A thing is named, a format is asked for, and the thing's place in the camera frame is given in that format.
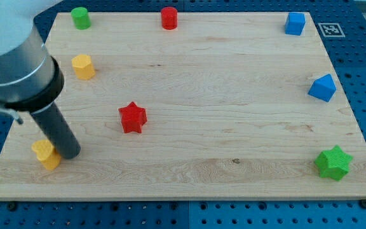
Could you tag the green cylinder block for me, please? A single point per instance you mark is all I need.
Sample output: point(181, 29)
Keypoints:
point(80, 18)

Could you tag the yellow hexagon block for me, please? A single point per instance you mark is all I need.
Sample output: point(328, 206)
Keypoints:
point(83, 67)

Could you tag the yellow heart block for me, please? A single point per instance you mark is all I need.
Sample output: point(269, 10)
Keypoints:
point(46, 154)

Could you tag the blue cube block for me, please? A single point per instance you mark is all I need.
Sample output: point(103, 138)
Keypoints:
point(295, 23)

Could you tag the white fiducial marker tag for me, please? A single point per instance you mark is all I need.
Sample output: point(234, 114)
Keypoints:
point(331, 30)

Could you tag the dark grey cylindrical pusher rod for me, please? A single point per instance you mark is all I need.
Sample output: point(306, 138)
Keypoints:
point(54, 126)

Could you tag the green star block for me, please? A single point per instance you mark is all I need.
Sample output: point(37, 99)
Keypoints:
point(333, 163)

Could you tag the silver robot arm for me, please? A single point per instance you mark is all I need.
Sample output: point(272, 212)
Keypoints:
point(30, 78)

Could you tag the red star block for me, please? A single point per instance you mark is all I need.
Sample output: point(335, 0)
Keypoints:
point(133, 118)

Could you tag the red cylinder block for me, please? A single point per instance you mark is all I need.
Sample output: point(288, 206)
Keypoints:
point(169, 18)

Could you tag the wooden board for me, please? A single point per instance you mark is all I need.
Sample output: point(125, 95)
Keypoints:
point(228, 114)

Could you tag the blue pentagon block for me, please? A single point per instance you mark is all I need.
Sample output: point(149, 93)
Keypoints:
point(323, 88)

